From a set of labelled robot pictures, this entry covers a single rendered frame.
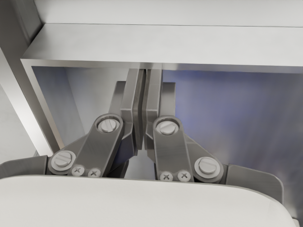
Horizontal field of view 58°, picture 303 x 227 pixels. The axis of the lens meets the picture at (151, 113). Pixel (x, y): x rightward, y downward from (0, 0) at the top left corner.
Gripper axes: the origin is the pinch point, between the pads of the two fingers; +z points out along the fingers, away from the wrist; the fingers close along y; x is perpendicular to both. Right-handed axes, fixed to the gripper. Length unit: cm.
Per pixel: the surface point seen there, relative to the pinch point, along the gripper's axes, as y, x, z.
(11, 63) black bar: -7.8, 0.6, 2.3
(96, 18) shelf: -3.0, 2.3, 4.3
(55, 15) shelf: -5.3, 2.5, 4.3
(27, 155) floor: -96, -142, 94
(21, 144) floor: -96, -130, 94
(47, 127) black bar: -7.4, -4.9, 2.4
